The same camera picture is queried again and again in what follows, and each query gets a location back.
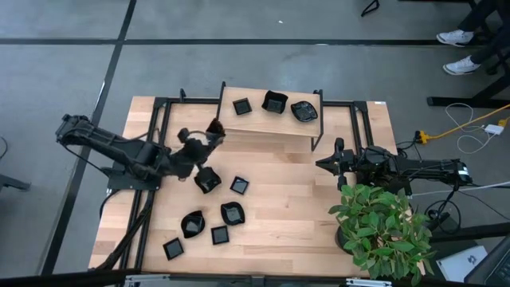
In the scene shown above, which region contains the black metal table frame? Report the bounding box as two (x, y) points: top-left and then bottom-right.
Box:
(95, 88), (374, 274)

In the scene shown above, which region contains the black furniture foot bar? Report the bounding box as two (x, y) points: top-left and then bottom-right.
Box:
(432, 221), (510, 245)

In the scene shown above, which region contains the black desk frame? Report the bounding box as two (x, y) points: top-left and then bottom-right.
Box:
(426, 0), (510, 109)

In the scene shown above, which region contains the thin white cable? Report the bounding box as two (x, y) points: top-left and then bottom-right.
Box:
(444, 102), (492, 155)

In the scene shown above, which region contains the grey cable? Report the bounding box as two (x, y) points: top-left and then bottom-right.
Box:
(412, 181), (510, 197)

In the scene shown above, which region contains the black square mini plate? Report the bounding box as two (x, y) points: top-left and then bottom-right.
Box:
(210, 225), (230, 246)
(232, 97), (253, 117)
(229, 175), (250, 196)
(162, 238), (185, 261)

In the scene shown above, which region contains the person's foot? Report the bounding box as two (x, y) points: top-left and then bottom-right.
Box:
(442, 55), (482, 77)
(436, 29), (476, 48)

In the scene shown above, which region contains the dark chair base leg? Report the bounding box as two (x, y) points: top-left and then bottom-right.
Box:
(0, 172), (32, 193)

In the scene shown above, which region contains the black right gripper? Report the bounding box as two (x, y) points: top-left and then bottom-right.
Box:
(316, 136), (360, 191)

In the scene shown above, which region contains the yellow extension cord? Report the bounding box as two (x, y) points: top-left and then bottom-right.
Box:
(417, 102), (510, 145)

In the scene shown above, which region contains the green leafy potted plant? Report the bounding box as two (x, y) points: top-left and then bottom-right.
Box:
(328, 183), (436, 287)

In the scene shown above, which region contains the black coiled cable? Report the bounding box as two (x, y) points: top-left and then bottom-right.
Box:
(423, 198), (463, 236)

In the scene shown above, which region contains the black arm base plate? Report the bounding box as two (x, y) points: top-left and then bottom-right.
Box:
(354, 167), (414, 196)
(107, 165), (164, 191)

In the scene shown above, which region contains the black rig beam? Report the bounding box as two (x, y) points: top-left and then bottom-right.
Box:
(0, 269), (510, 287)

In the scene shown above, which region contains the silver metal bracket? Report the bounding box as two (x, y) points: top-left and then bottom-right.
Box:
(124, 273), (173, 287)
(345, 277), (394, 287)

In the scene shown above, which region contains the black power cable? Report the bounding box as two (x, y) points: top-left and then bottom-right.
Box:
(422, 171), (510, 222)

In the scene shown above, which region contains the dark grey laptop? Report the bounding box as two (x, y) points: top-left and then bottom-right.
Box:
(464, 234), (510, 287)

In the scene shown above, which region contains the white box with logo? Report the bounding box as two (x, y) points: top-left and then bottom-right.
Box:
(435, 245), (489, 283)

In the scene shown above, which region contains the person's leg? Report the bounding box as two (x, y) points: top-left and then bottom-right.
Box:
(472, 23), (510, 65)
(464, 0), (499, 33)

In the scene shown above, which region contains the wooden shelf with black legs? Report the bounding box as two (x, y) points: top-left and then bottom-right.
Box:
(214, 81), (324, 152)

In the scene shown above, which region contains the black rounded mini plate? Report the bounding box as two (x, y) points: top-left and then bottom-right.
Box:
(220, 201), (246, 226)

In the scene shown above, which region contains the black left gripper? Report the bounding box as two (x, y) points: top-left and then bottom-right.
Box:
(169, 125), (226, 179)

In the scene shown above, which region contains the black leaf-shaped mini plate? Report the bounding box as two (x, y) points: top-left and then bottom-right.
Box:
(290, 100), (320, 123)
(180, 210), (206, 240)

